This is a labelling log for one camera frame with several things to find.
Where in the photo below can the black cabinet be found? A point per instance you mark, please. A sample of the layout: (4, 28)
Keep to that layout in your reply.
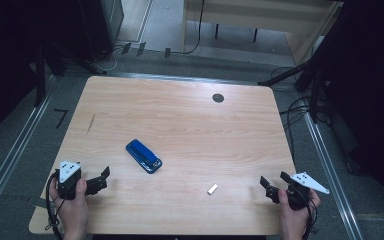
(96, 26)

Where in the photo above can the silver staple strip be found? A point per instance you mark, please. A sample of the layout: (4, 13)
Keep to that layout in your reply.
(212, 189)

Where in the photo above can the small black floor tape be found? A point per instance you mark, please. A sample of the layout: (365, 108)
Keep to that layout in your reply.
(167, 52)
(141, 49)
(126, 48)

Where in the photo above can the black metal stand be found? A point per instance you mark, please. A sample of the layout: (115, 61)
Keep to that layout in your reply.
(315, 96)
(40, 76)

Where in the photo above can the metal floor rail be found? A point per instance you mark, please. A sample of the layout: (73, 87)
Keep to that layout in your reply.
(333, 180)
(10, 160)

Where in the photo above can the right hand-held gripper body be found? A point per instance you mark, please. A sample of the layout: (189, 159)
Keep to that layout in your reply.
(308, 181)

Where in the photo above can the light wooden bench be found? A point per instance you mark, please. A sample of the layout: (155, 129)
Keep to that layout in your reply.
(263, 15)

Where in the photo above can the dark round table grommet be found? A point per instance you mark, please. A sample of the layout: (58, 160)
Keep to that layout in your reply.
(218, 98)

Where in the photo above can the grey tape piece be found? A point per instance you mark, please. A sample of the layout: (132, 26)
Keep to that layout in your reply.
(39, 202)

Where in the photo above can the person's right hand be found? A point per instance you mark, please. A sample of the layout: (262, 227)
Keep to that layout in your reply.
(293, 220)

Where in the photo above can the person's left hand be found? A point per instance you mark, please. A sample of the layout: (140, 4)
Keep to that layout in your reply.
(73, 213)

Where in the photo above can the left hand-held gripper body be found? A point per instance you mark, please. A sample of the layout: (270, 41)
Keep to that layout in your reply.
(68, 170)

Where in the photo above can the blue stapler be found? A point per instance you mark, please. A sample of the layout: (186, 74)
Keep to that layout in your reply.
(143, 156)

